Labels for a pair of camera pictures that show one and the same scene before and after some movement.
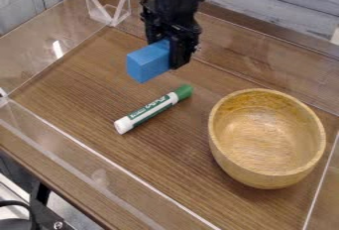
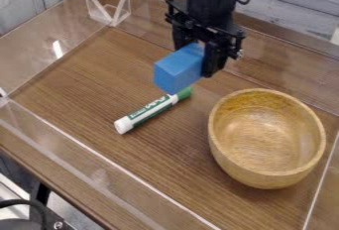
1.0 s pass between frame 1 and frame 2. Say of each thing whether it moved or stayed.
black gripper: moved
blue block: moved
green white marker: stayed
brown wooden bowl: stayed
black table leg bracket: stayed
